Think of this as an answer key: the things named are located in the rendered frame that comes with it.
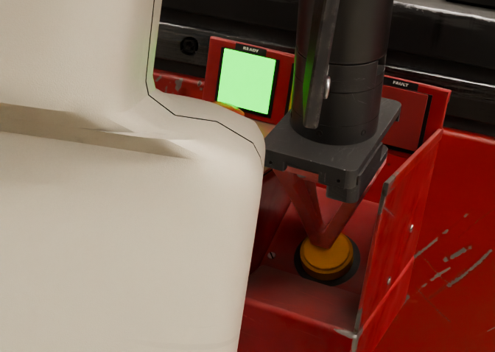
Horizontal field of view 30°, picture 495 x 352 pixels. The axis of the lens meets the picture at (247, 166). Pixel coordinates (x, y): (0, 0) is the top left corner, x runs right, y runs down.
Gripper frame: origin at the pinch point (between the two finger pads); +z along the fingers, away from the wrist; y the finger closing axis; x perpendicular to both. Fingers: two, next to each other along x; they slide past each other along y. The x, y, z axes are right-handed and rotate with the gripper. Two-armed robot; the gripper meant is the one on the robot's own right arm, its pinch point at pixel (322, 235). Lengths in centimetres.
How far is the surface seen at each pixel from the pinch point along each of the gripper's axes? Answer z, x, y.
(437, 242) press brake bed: 14.2, -4.6, 22.8
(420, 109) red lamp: -6.0, -3.4, 10.5
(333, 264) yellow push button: 1.5, -1.3, -0.9
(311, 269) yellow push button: 2.0, 0.0, -1.5
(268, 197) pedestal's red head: -2.1, 4.1, -0.3
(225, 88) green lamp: -4.0, 12.5, 10.0
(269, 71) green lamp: -6.1, 9.0, 10.6
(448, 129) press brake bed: 3.6, -3.2, 25.8
